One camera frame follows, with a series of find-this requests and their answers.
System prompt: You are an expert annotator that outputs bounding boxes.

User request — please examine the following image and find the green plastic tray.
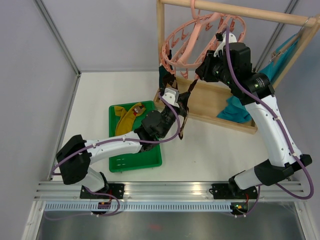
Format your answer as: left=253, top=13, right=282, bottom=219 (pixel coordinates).
left=108, top=100, right=162, bottom=173

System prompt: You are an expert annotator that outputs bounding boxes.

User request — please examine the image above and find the yellow sock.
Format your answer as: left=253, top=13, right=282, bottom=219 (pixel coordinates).
left=114, top=102, right=146, bottom=136

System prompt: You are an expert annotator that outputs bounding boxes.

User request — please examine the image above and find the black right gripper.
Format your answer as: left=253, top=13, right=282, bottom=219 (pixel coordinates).
left=196, top=49, right=236, bottom=87

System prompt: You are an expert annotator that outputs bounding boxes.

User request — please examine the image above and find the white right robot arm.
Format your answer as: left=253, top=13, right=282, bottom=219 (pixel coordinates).
left=195, top=42, right=314, bottom=200

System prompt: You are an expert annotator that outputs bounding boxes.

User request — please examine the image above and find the wooden hanger rack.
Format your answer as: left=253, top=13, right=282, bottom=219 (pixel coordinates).
left=156, top=0, right=320, bottom=134

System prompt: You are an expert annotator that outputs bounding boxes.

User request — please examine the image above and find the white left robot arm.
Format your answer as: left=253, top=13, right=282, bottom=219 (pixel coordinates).
left=54, top=87, right=191, bottom=199

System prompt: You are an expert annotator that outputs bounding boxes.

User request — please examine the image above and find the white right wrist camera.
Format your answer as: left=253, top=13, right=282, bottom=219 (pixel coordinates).
left=214, top=31, right=239, bottom=57

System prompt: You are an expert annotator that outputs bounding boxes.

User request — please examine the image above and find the green reindeer sock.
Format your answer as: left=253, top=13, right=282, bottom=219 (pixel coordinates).
left=158, top=64, right=171, bottom=93
left=167, top=49, right=173, bottom=60

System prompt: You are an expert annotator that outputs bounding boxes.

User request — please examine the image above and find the brown argyle sock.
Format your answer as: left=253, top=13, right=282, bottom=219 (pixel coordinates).
left=162, top=73, right=178, bottom=90
left=178, top=79, right=198, bottom=140

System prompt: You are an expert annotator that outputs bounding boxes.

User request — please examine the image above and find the white slotted cable duct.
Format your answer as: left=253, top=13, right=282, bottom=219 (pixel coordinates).
left=44, top=201, right=245, bottom=213

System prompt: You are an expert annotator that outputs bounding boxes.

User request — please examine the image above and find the metal clip hanger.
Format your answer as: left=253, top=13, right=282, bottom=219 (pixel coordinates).
left=269, top=16, right=312, bottom=65

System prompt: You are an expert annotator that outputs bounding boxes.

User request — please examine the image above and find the teal cloth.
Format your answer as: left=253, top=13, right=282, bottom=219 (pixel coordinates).
left=216, top=42, right=298, bottom=124

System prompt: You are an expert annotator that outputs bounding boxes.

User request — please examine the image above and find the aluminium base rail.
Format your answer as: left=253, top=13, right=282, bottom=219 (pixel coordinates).
left=33, top=181, right=297, bottom=202

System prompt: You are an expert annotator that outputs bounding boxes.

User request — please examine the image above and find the pink round clip hanger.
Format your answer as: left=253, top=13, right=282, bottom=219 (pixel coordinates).
left=157, top=0, right=247, bottom=79

